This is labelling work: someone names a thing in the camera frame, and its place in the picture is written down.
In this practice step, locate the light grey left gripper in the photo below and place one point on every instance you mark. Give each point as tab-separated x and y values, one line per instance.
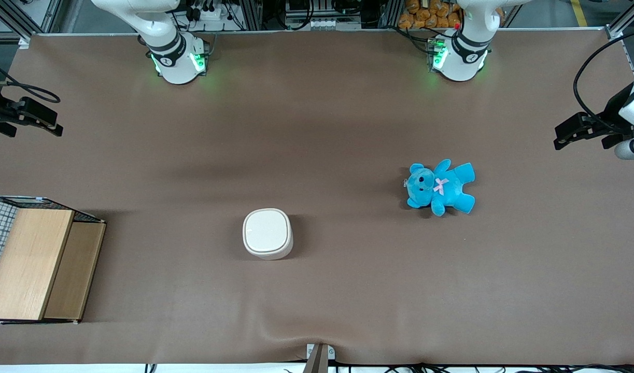
603	128

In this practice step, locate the white square trash can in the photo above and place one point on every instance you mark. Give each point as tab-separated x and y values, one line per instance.
267	233

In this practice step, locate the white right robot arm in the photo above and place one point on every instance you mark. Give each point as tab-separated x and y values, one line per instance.
174	62

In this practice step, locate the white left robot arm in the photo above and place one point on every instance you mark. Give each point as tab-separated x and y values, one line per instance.
464	57

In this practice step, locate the light wooden board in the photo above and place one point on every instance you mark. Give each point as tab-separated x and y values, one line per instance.
26	264

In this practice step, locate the blue teddy bear pink bow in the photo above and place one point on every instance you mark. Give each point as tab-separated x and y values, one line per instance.
449	189

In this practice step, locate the darker wooden board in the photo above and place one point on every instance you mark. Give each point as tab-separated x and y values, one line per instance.
73	274

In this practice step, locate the white power strip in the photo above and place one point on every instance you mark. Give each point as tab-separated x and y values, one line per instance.
210	13

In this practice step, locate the brown table cover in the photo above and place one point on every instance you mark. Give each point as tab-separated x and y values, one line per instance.
316	129

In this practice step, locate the white connector block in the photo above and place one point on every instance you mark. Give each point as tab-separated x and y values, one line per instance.
319	24

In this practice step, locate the aluminium frame post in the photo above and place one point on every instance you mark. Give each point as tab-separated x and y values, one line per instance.
25	40
615	28

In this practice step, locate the grey camera stand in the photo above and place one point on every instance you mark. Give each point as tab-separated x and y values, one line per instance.
319	360

